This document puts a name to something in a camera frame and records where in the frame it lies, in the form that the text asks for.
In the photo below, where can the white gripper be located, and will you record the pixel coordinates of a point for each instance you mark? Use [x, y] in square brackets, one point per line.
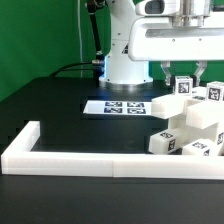
[155, 39]

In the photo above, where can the white chair back part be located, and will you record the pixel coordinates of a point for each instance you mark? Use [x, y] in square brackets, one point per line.
[200, 113]

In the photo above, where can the white chair seat part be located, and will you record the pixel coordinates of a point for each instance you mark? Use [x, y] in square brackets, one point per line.
[214, 133]

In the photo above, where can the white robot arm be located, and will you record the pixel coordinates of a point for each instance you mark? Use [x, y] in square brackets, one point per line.
[120, 69]

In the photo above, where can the white tag sheet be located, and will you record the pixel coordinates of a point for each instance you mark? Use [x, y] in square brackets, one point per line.
[127, 108]

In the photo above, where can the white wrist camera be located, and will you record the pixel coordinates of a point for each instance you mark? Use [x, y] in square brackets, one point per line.
[157, 7]

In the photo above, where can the white U-shaped fence frame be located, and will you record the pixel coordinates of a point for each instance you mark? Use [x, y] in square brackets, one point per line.
[19, 158]

